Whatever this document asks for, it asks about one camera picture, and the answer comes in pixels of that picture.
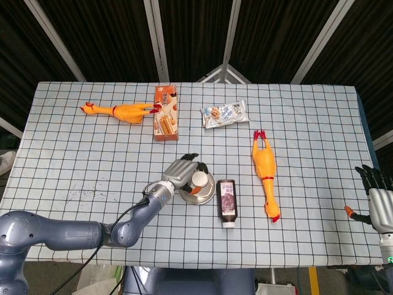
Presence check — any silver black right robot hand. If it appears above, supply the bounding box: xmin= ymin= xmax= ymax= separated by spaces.
xmin=343 ymin=164 xmax=393 ymax=236

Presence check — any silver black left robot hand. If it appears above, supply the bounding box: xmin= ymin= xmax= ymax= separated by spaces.
xmin=161 ymin=152 xmax=210 ymax=196

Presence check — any white paper cup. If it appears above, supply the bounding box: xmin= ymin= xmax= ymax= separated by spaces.
xmin=190 ymin=171 xmax=209 ymax=189

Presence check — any round steel plate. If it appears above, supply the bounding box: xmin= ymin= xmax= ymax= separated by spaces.
xmin=178 ymin=170 xmax=216 ymax=206

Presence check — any dark grape sauce bottle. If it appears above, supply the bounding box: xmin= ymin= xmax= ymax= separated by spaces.
xmin=216 ymin=179 xmax=238 ymax=229

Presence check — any orange biscuit roll box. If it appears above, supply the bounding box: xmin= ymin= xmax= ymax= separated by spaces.
xmin=153 ymin=85 xmax=179 ymax=143

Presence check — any silver snack bag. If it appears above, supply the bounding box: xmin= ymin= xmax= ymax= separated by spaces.
xmin=200 ymin=100 xmax=250 ymax=130

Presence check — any yellow rubber chicken toy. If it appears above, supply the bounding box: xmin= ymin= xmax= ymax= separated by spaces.
xmin=80 ymin=102 xmax=163 ymax=125
xmin=252 ymin=129 xmax=281 ymax=224

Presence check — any blue checkered tablecloth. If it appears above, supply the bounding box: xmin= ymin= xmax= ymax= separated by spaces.
xmin=0 ymin=81 xmax=389 ymax=267

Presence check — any blue-grey robot torso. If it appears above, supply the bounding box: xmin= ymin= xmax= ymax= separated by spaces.
xmin=122 ymin=266 xmax=257 ymax=295

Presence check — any translucent plastic bag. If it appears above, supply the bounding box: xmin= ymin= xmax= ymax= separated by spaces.
xmin=76 ymin=264 xmax=123 ymax=295

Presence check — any black pleated curtain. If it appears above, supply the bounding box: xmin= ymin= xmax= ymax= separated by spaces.
xmin=0 ymin=0 xmax=393 ymax=154

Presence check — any white shoe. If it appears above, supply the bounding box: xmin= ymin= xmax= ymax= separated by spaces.
xmin=0 ymin=150 xmax=16 ymax=176

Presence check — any white aluminium side rail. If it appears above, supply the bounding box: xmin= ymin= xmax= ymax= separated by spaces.
xmin=372 ymin=130 xmax=393 ymax=151
xmin=0 ymin=116 xmax=24 ymax=139

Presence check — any white triangular frame brace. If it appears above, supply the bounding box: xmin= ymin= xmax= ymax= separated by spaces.
xmin=196 ymin=63 xmax=252 ymax=83

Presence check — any white aluminium frame post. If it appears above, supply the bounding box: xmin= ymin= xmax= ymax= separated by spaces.
xmin=23 ymin=0 xmax=86 ymax=82
xmin=221 ymin=0 xmax=243 ymax=67
xmin=143 ymin=0 xmax=170 ymax=82
xmin=290 ymin=0 xmax=354 ymax=84

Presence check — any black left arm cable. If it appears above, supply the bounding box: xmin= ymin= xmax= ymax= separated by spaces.
xmin=50 ymin=183 xmax=154 ymax=295

